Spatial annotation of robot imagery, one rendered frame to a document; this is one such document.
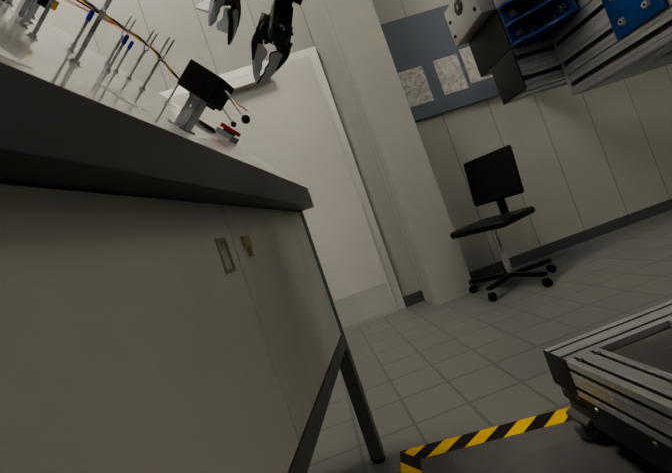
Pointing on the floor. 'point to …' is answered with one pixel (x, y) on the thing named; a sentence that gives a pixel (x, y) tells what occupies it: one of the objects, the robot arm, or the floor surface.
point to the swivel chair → (485, 186)
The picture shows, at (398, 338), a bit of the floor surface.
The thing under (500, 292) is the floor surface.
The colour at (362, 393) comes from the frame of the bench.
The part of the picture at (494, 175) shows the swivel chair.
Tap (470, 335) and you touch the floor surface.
